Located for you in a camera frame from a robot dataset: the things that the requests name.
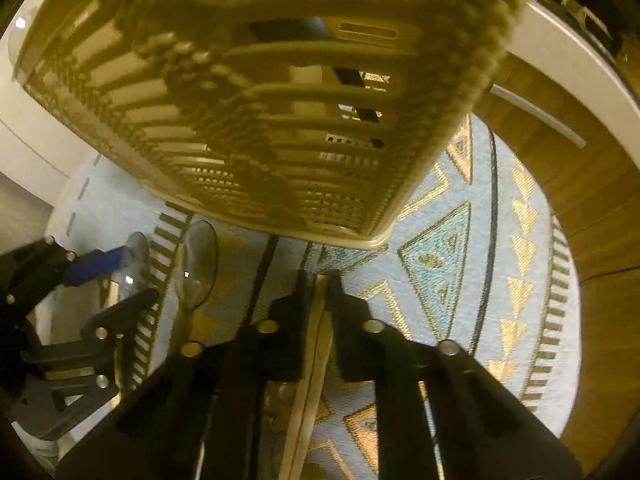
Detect steel spoon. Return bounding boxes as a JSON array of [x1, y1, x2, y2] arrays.
[[108, 232, 150, 306], [169, 220, 218, 353]]

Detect wooden chopstick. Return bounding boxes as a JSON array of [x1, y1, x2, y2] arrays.
[[288, 311, 333, 479], [279, 275, 331, 480]]

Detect patterned light blue tablecloth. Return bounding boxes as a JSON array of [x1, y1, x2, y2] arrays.
[[47, 116, 582, 479]]

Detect beige plastic utensil basket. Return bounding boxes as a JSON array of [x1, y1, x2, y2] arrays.
[[14, 0, 530, 248]]

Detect silver drawer handle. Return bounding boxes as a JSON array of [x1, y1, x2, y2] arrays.
[[489, 84, 587, 148]]

